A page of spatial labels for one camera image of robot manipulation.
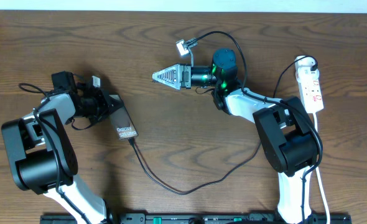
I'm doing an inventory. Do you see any black charger cable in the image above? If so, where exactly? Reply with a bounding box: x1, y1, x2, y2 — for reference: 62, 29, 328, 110
128, 56, 318, 196

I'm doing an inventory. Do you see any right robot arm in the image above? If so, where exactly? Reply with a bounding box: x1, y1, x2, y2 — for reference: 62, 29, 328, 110
152, 49, 322, 223

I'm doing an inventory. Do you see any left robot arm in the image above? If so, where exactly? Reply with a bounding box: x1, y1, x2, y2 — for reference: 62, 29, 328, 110
1, 71, 124, 223

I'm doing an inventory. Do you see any white power strip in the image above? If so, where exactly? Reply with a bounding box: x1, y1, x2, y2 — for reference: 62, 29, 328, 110
295, 55, 324, 113

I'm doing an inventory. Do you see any black right camera cable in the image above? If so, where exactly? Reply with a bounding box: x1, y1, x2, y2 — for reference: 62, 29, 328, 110
189, 30, 323, 224

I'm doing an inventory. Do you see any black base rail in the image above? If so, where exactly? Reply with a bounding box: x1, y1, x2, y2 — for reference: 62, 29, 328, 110
39, 212, 352, 224

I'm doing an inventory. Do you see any white power strip cord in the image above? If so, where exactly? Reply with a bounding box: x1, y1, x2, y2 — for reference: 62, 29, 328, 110
312, 112, 332, 224

